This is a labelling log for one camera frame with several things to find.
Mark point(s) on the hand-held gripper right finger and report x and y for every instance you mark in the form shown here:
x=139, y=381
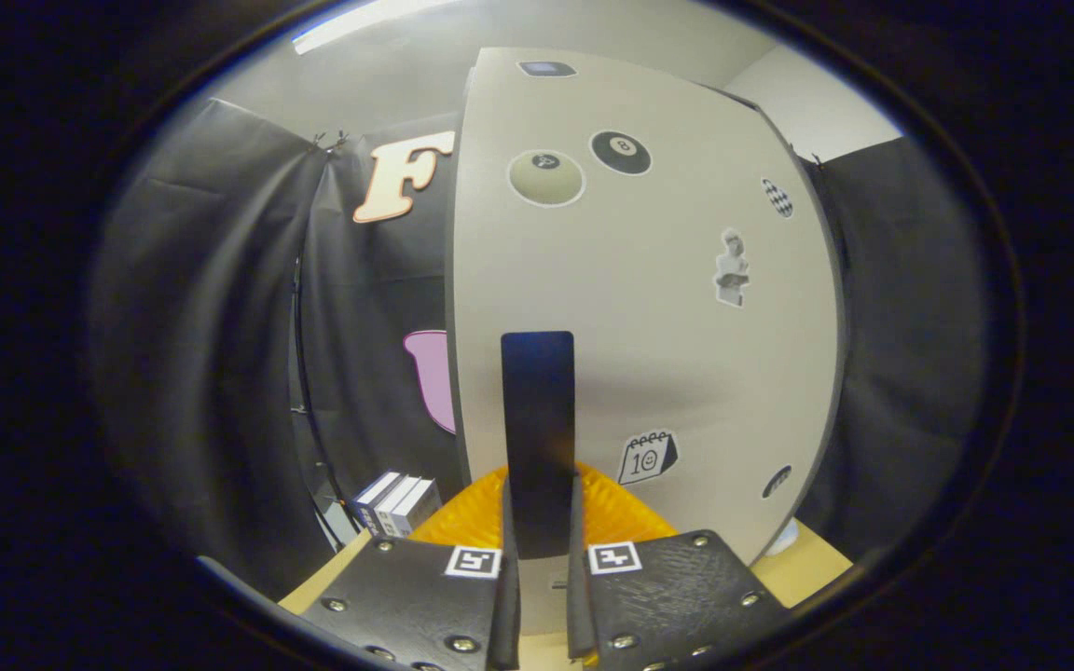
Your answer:
x=677, y=596

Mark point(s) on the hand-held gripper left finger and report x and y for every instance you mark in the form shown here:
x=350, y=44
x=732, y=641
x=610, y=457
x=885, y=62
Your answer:
x=406, y=596

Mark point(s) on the white cabinet door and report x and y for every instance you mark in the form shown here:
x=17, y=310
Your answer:
x=658, y=354

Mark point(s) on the grey blue cover book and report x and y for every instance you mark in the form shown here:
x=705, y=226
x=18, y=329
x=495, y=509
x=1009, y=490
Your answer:
x=418, y=508

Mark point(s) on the white spine book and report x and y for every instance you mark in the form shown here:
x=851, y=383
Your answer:
x=394, y=503

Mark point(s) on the grey cabinet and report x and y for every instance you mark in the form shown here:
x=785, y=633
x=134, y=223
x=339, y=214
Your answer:
x=838, y=373

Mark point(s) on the black backdrop cloth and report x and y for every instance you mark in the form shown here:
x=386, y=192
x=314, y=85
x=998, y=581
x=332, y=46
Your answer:
x=211, y=326

